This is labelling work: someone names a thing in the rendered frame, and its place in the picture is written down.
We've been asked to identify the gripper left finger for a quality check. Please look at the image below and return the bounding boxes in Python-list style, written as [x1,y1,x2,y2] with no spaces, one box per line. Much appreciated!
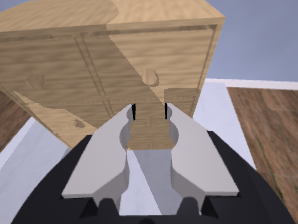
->
[11,103,136,224]

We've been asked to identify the light brown wooden chest of drawers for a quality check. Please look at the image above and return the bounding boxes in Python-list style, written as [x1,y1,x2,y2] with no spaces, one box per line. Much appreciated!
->
[0,0,226,150]

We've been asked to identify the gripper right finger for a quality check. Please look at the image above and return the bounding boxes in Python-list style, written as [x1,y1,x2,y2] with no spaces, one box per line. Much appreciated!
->
[165,102,296,224]

